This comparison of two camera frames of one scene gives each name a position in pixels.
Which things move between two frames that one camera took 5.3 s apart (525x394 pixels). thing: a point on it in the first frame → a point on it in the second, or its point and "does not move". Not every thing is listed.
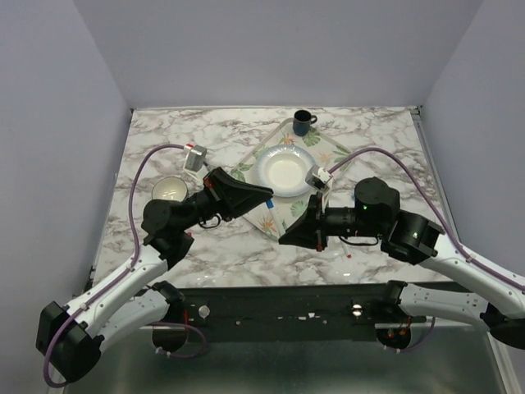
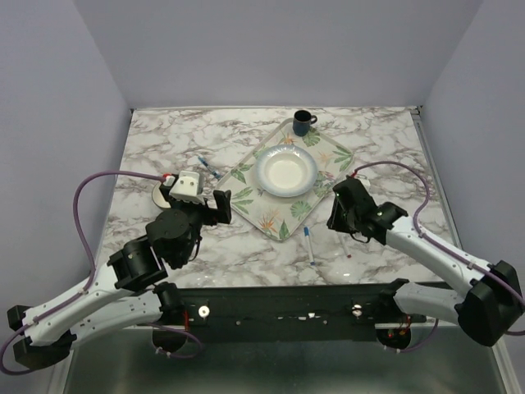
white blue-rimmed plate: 283,170 does not move
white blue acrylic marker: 272,209 → 306,233
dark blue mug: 302,121 does not move
